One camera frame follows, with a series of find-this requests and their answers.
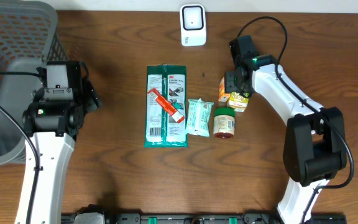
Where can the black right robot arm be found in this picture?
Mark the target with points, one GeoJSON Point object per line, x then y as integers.
{"type": "Point", "coordinates": [313, 150]}

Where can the mint green wipes pack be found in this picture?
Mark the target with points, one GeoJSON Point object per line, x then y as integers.
{"type": "Point", "coordinates": [199, 113]}

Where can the dark grey plastic mesh basket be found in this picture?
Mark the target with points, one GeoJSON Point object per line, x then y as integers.
{"type": "Point", "coordinates": [28, 40]}

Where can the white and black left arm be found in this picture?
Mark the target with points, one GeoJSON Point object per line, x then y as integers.
{"type": "Point", "coordinates": [51, 127]}

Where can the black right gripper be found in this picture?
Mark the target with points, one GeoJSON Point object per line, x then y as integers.
{"type": "Point", "coordinates": [230, 84]}

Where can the white jar green lid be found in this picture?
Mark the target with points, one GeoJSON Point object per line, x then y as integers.
{"type": "Point", "coordinates": [224, 123]}

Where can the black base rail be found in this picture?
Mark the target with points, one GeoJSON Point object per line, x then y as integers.
{"type": "Point", "coordinates": [135, 218]}

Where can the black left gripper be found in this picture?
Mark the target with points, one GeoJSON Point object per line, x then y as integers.
{"type": "Point", "coordinates": [90, 98]}

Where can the green 3M package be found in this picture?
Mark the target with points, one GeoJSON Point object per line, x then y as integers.
{"type": "Point", "coordinates": [161, 129]}

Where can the white barcode scanner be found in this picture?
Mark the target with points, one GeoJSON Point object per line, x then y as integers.
{"type": "Point", "coordinates": [193, 25]}

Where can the red sachet packet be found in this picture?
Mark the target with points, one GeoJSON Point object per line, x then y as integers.
{"type": "Point", "coordinates": [166, 105]}

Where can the small orange box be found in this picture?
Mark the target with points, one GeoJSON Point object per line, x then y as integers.
{"type": "Point", "coordinates": [222, 95]}

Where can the green yellow juice carton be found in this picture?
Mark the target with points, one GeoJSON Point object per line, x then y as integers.
{"type": "Point", "coordinates": [237, 102]}

